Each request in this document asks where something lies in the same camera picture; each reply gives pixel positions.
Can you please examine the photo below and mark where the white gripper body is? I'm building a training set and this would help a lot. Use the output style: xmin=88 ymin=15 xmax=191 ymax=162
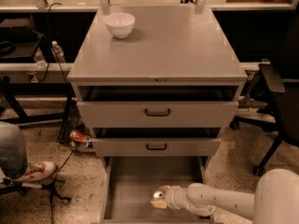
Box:
xmin=164 ymin=186 xmax=189 ymax=210

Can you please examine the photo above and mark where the silver redbull can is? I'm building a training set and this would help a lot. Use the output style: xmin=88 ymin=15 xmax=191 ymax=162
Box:
xmin=153 ymin=190 xmax=164 ymax=201

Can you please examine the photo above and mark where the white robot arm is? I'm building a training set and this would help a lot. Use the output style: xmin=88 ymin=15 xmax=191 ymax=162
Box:
xmin=150 ymin=169 xmax=299 ymax=224

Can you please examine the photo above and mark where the bottom grey drawer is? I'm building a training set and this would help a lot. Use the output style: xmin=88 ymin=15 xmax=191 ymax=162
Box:
xmin=101 ymin=157 xmax=214 ymax=224

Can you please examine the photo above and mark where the grey drawer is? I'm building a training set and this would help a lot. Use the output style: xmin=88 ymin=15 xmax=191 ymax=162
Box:
xmin=78 ymin=86 xmax=237 ymax=128
xmin=101 ymin=157 xmax=214 ymax=224
xmin=91 ymin=128 xmax=221 ymax=157

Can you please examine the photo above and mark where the middle grey drawer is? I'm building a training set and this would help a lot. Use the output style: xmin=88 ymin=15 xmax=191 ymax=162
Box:
xmin=91 ymin=128 xmax=221 ymax=157

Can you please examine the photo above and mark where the grey metal drawer cabinet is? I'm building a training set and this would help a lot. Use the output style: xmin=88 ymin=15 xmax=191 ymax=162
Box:
xmin=67 ymin=5 xmax=249 ymax=161

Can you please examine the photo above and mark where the top grey drawer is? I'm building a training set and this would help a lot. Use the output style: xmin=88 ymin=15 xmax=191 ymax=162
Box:
xmin=78 ymin=86 xmax=237 ymax=128

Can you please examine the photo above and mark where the orange plastic bottle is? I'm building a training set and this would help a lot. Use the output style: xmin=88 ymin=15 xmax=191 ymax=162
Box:
xmin=70 ymin=130 xmax=93 ymax=147

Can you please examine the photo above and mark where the white and red sneaker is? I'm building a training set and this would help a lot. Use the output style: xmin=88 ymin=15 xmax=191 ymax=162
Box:
xmin=18 ymin=161 xmax=57 ymax=183

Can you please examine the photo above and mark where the black office chair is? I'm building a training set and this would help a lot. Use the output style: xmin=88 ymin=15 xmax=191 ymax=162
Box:
xmin=230 ymin=5 xmax=299 ymax=176

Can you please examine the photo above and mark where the blue jeans leg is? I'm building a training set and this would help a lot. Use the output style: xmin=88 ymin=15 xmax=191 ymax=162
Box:
xmin=0 ymin=121 xmax=27 ymax=179

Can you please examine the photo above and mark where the black chair base left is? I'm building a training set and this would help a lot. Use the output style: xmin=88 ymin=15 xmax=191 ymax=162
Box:
xmin=0 ymin=178 xmax=71 ymax=202

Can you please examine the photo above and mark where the white ceramic bowl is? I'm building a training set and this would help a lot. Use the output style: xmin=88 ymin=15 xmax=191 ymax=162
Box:
xmin=104 ymin=13 xmax=135 ymax=38

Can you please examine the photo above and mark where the clear water bottle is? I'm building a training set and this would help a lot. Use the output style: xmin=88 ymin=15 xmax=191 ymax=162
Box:
xmin=51 ymin=41 xmax=66 ymax=63
xmin=34 ymin=49 xmax=48 ymax=69

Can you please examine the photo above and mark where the black power cable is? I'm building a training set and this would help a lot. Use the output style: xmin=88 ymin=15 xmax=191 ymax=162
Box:
xmin=31 ymin=2 xmax=76 ymax=224

